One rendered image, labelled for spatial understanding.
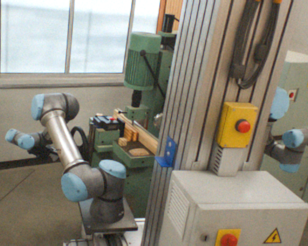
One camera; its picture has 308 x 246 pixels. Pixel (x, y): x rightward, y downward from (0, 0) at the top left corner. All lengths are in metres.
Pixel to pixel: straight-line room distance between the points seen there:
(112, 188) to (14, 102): 2.00
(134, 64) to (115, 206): 0.85
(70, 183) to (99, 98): 2.27
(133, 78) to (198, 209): 1.20
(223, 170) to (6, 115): 2.48
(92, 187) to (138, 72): 0.85
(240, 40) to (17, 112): 2.59
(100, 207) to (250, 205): 0.70
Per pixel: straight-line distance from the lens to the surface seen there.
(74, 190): 1.49
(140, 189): 2.27
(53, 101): 1.72
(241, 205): 1.13
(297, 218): 1.25
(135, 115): 2.25
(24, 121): 3.51
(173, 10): 3.76
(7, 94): 3.38
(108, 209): 1.63
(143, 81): 2.15
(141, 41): 2.10
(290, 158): 1.84
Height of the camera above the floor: 1.77
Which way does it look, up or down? 19 degrees down
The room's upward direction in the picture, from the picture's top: 8 degrees clockwise
